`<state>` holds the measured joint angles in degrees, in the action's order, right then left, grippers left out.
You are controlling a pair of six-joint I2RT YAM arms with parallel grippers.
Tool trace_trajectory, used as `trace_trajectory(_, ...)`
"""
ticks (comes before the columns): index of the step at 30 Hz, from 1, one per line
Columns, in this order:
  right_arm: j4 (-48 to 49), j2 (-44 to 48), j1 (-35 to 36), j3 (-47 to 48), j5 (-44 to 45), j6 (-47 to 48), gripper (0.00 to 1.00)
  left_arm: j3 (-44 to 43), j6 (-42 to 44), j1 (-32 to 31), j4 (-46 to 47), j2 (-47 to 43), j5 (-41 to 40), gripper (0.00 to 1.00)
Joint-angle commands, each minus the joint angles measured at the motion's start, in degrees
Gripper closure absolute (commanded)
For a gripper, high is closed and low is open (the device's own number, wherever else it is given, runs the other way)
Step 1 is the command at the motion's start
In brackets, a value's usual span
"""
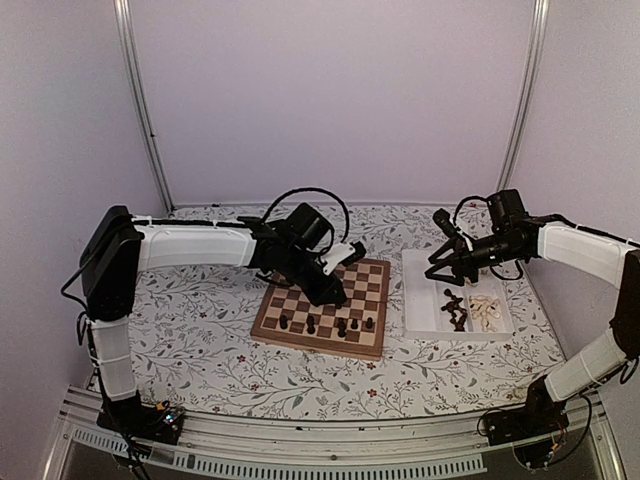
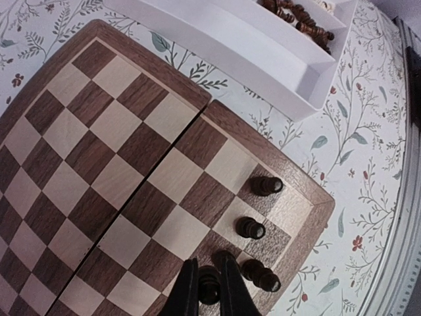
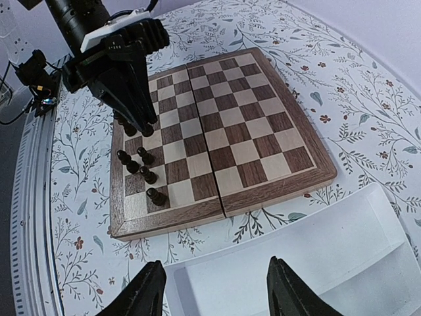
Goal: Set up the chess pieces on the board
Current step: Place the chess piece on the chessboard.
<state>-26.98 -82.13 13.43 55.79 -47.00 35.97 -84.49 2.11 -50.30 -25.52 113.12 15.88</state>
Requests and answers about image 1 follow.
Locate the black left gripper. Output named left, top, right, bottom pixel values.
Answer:
left=281, top=246, right=348, bottom=308

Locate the front aluminium rail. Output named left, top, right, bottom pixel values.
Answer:
left=43, top=387, right=627, bottom=479

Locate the dark chess pieces pile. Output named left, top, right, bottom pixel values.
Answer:
left=440, top=288, right=468, bottom=332

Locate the light chess pieces pile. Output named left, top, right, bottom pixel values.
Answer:
left=469, top=295, right=505, bottom=333

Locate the floral patterned table mat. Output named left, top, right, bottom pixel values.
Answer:
left=129, top=205, right=564, bottom=420

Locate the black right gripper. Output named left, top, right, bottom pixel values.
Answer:
left=426, top=232, right=524, bottom=287

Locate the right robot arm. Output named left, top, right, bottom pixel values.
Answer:
left=425, top=189, right=639, bottom=436

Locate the wooden chessboard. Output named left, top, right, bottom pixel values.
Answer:
left=251, top=259, right=391, bottom=361

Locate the white divided plastic tray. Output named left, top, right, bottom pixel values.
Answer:
left=402, top=249, right=515, bottom=341

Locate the left aluminium frame post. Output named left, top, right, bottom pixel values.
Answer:
left=113, top=0, right=175, bottom=212

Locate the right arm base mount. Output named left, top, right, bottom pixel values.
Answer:
left=477, top=377, right=569, bottom=469

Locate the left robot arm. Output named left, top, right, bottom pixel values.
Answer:
left=79, top=203, right=364, bottom=434

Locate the left black cable loop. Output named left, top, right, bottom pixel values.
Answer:
left=262, top=186, right=351, bottom=241

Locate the black cable loop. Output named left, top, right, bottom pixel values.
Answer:
left=262, top=186, right=351, bottom=241
left=453, top=195, right=491, bottom=226

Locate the aluminium frame post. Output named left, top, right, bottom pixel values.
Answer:
left=496, top=0, right=550, bottom=190
left=113, top=0, right=175, bottom=212

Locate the right black cable loop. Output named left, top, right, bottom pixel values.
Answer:
left=453, top=195, right=491, bottom=226

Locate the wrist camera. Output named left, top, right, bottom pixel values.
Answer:
left=320, top=241, right=366, bottom=275
left=433, top=208, right=475, bottom=255

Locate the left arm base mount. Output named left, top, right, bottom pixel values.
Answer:
left=97, top=392, right=185, bottom=445

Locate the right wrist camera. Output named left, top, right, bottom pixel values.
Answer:
left=433, top=208, right=475, bottom=255

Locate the right aluminium frame post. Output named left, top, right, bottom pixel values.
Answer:
left=496, top=0, right=550, bottom=190

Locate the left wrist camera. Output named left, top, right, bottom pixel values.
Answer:
left=320, top=241, right=366, bottom=275

